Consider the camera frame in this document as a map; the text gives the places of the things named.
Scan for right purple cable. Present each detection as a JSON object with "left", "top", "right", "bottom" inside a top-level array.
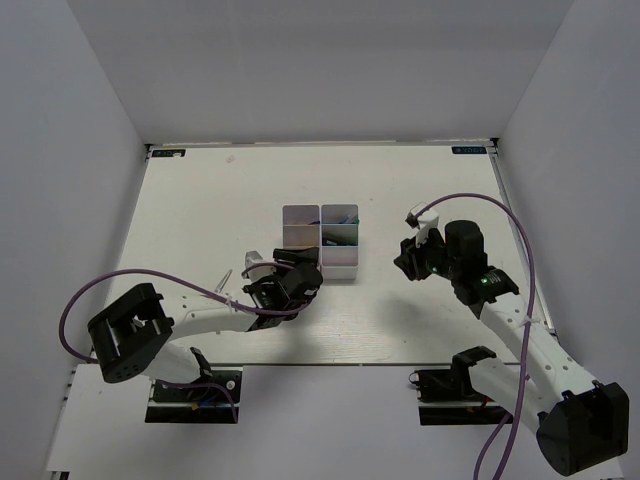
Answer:
[{"left": 409, "top": 193, "right": 537, "bottom": 480}]

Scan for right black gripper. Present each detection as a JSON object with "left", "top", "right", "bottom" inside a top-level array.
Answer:
[{"left": 394, "top": 224, "right": 461, "bottom": 281}]

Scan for left blue corner label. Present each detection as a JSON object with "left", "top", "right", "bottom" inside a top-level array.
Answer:
[{"left": 151, "top": 149, "right": 186, "bottom": 158}]

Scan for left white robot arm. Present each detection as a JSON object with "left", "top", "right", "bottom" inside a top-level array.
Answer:
[{"left": 88, "top": 247, "right": 323, "bottom": 399}]

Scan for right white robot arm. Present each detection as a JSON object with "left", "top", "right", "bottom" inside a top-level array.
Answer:
[{"left": 394, "top": 220, "right": 630, "bottom": 476}]

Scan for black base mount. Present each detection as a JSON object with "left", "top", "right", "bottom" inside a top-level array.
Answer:
[
  {"left": 145, "top": 367, "right": 243, "bottom": 424},
  {"left": 408, "top": 368, "right": 506, "bottom": 426}
]

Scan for green highlighter marker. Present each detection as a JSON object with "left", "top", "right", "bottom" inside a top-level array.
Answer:
[{"left": 322, "top": 237, "right": 358, "bottom": 247}]

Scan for blue corner label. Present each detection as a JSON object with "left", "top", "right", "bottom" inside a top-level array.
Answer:
[
  {"left": 151, "top": 149, "right": 186, "bottom": 158},
  {"left": 451, "top": 145, "right": 487, "bottom": 155}
]

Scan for purple cable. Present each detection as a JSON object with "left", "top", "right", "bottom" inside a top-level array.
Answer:
[
  {"left": 409, "top": 193, "right": 537, "bottom": 480},
  {"left": 58, "top": 263, "right": 314, "bottom": 424}
]

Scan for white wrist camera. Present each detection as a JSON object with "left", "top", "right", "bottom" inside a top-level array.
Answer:
[
  {"left": 405, "top": 202, "right": 439, "bottom": 247},
  {"left": 242, "top": 251, "right": 274, "bottom": 282}
]

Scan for right white organizer bin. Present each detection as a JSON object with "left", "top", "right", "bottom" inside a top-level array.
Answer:
[{"left": 320, "top": 204, "right": 359, "bottom": 281}]

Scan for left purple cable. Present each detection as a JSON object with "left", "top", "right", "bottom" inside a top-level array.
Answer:
[{"left": 58, "top": 263, "right": 314, "bottom": 424}]

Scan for white organizer bin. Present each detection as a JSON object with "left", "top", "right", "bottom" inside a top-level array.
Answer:
[
  {"left": 320, "top": 204, "right": 359, "bottom": 281},
  {"left": 282, "top": 204, "right": 320, "bottom": 249}
]

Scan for left white organizer bin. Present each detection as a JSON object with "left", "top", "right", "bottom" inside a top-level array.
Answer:
[{"left": 282, "top": 204, "right": 320, "bottom": 249}]

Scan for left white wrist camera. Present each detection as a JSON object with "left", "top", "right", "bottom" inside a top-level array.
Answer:
[{"left": 242, "top": 251, "right": 274, "bottom": 282}]

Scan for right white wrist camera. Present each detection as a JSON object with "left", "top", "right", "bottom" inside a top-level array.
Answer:
[{"left": 405, "top": 202, "right": 439, "bottom": 247}]

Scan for black handled scissors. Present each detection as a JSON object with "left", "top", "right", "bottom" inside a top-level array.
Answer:
[{"left": 214, "top": 269, "right": 233, "bottom": 293}]

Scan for right blue corner label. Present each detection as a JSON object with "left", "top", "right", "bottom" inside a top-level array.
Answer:
[{"left": 451, "top": 145, "right": 487, "bottom": 155}]

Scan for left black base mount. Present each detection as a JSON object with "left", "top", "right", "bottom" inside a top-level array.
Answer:
[{"left": 145, "top": 367, "right": 243, "bottom": 424}]

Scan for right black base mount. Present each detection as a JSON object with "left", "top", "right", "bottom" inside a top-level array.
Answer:
[{"left": 408, "top": 368, "right": 506, "bottom": 426}]

